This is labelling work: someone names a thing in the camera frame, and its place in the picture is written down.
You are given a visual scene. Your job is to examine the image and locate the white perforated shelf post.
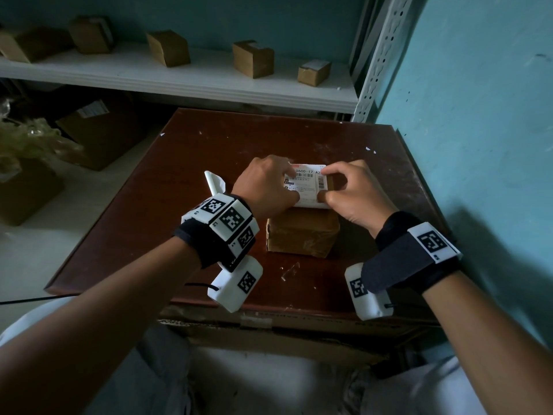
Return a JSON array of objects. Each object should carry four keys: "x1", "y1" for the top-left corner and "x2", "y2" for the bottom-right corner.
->
[{"x1": 352, "y1": 0, "x2": 415, "y2": 124}]

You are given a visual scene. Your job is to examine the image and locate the small labelled cardboard box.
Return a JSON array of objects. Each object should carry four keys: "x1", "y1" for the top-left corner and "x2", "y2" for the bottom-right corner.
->
[{"x1": 297, "y1": 59, "x2": 332, "y2": 88}]

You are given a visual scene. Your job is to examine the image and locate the brown cardboard box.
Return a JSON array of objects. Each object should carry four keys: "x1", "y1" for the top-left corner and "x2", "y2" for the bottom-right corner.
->
[{"x1": 265, "y1": 170, "x2": 348, "y2": 259}]

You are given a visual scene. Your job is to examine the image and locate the white label backing paper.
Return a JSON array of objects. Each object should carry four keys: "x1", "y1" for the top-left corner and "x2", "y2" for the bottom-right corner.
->
[{"x1": 204, "y1": 170, "x2": 228, "y2": 199}]

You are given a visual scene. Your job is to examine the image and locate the dark cardboard box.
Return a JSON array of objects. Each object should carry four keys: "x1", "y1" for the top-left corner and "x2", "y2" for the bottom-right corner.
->
[{"x1": 0, "y1": 158, "x2": 65, "y2": 227}]

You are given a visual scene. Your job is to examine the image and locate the grey metal bars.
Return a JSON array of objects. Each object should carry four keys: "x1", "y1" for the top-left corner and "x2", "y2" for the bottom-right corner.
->
[{"x1": 348, "y1": 0, "x2": 389, "y2": 79}]

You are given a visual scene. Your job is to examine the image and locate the taped cardboard box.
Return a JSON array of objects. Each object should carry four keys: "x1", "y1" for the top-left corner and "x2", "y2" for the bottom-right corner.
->
[{"x1": 68, "y1": 15, "x2": 115, "y2": 55}]

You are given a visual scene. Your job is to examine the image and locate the plain cardboard box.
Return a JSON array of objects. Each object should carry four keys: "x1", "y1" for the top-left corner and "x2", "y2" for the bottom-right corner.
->
[{"x1": 146, "y1": 30, "x2": 191, "y2": 68}]

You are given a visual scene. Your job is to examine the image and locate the black cable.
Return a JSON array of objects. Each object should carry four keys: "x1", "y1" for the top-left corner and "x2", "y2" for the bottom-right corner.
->
[{"x1": 0, "y1": 282, "x2": 221, "y2": 306}]

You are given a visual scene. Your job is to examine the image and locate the long cardboard box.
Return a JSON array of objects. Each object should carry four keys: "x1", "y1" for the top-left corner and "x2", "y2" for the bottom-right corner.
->
[{"x1": 0, "y1": 27, "x2": 74, "y2": 64}]

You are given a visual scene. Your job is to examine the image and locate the person's left forearm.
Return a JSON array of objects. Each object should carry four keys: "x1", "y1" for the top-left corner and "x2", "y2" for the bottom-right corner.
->
[{"x1": 0, "y1": 237, "x2": 202, "y2": 415}]

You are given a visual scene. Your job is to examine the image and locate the person's grey trousers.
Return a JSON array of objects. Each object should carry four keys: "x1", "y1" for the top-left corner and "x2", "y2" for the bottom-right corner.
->
[{"x1": 0, "y1": 296, "x2": 489, "y2": 415}]

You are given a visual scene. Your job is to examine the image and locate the white printed label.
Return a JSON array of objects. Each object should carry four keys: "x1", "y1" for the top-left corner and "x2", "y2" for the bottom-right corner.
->
[{"x1": 283, "y1": 164, "x2": 330, "y2": 210}]

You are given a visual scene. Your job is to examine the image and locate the right wrist camera with markers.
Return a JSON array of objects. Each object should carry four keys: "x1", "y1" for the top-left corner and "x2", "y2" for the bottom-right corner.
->
[{"x1": 344, "y1": 211, "x2": 463, "y2": 321}]

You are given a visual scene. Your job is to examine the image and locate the left wrist camera with markers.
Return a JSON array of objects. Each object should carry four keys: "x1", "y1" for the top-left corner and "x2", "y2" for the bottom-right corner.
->
[{"x1": 173, "y1": 192, "x2": 264, "y2": 314}]

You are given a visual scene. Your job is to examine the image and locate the person's left hand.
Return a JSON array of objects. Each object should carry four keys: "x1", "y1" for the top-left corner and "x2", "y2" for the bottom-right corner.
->
[{"x1": 232, "y1": 154, "x2": 301, "y2": 219}]

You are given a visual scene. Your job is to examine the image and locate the clear plastic wrap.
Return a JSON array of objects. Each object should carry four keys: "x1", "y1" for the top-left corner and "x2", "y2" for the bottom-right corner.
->
[{"x1": 0, "y1": 97, "x2": 85, "y2": 183}]

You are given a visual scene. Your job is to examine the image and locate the large labelled cardboard box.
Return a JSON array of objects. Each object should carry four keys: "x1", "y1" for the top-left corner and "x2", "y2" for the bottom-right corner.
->
[{"x1": 55, "y1": 98, "x2": 145, "y2": 171}]

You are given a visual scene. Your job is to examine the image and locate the person's right hand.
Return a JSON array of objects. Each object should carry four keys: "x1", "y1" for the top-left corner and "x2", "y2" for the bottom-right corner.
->
[{"x1": 317, "y1": 160, "x2": 398, "y2": 238}]

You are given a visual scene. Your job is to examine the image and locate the cardboard box with open flap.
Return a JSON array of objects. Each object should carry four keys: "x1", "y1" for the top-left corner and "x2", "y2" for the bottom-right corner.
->
[{"x1": 232, "y1": 39, "x2": 275, "y2": 79}]

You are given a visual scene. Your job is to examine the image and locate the wrist camera with markers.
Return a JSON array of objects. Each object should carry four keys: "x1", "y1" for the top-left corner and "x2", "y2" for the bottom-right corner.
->
[
  {"x1": 344, "y1": 211, "x2": 463, "y2": 321},
  {"x1": 173, "y1": 192, "x2": 264, "y2": 314}
]

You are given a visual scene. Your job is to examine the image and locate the person's right forearm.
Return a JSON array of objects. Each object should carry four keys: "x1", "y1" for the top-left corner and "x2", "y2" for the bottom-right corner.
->
[{"x1": 421, "y1": 271, "x2": 553, "y2": 415}]

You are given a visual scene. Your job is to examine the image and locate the white shelf board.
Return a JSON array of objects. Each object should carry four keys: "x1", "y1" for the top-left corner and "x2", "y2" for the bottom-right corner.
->
[{"x1": 0, "y1": 41, "x2": 359, "y2": 115}]

